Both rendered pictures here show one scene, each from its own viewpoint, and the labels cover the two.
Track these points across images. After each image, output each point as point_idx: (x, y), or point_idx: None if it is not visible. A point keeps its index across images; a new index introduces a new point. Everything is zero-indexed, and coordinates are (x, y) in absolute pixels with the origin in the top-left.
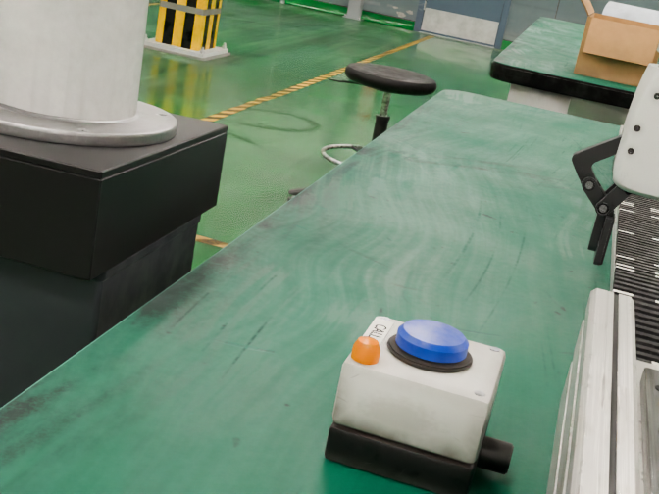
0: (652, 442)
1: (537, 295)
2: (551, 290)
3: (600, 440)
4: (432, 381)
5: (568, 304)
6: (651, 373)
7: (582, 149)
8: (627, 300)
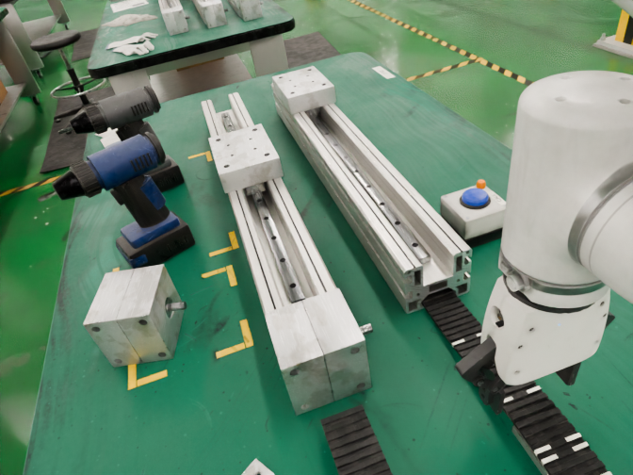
0: (397, 216)
1: (602, 412)
2: (611, 434)
3: (395, 173)
4: (458, 191)
5: (579, 418)
6: (425, 252)
7: (610, 314)
8: (453, 249)
